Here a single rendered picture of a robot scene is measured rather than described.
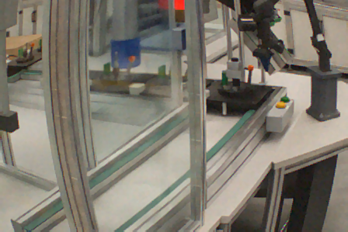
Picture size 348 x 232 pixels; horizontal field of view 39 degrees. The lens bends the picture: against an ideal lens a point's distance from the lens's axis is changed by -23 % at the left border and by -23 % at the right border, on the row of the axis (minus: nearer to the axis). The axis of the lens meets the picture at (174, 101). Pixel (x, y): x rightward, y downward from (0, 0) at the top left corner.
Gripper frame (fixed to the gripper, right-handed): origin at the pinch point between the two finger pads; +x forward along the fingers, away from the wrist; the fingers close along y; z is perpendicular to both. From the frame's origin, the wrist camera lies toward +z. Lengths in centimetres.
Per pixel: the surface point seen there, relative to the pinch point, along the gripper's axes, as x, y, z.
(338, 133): 23.5, -3.6, 36.8
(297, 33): 62, 405, -70
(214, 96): 12.3, -8.3, -18.8
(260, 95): 12.3, -1.7, -2.4
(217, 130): 17.8, -25.9, -10.6
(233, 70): 4.1, -2.2, -13.2
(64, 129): -22, -135, 7
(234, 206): 24, -68, 12
